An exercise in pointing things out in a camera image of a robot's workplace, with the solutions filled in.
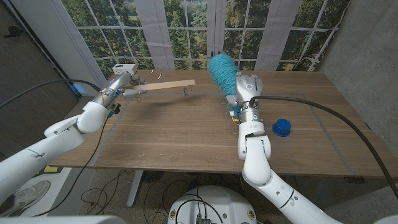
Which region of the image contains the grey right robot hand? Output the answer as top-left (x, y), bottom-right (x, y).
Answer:
top-left (225, 72), bottom-right (264, 110)

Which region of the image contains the grey sneaker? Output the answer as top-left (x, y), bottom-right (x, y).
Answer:
top-left (0, 180), bottom-right (52, 218)

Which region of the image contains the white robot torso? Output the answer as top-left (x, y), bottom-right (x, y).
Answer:
top-left (167, 185), bottom-right (258, 224)

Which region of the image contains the wooden slat with metal clips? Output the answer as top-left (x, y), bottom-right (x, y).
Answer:
top-left (133, 79), bottom-right (197, 103)

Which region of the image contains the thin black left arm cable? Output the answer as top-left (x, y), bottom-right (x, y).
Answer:
top-left (33, 117), bottom-right (110, 218)

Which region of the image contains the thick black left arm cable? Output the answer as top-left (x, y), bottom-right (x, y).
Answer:
top-left (0, 78), bottom-right (102, 109)

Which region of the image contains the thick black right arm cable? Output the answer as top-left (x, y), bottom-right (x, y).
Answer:
top-left (249, 95), bottom-right (398, 200)

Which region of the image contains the blue floor object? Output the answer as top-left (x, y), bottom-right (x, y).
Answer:
top-left (70, 83), bottom-right (91, 96)

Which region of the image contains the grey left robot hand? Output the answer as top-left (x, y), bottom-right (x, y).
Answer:
top-left (101, 72), bottom-right (147, 100)

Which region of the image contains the white table leg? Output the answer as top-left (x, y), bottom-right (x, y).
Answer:
top-left (126, 170), bottom-right (144, 208)

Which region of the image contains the blue plastic lid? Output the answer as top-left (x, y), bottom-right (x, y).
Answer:
top-left (271, 118), bottom-right (292, 138)

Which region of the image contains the printed window forest backdrop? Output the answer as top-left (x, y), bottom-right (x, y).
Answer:
top-left (60, 0), bottom-right (351, 73)

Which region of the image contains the black ribbed round object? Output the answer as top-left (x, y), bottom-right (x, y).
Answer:
top-left (141, 170), bottom-right (165, 184)

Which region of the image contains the black floor cable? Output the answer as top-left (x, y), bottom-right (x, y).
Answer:
top-left (80, 169), bottom-right (135, 216)

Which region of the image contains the black torso cable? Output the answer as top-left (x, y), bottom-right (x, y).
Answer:
top-left (175, 194), bottom-right (224, 224)

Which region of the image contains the teal yarn skein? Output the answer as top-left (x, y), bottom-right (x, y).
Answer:
top-left (208, 52), bottom-right (241, 135)

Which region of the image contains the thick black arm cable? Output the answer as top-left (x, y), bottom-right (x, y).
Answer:
top-left (249, 95), bottom-right (398, 200)
top-left (0, 78), bottom-right (102, 109)

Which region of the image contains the white power strip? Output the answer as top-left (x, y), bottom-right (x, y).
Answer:
top-left (112, 63), bottom-right (139, 76)

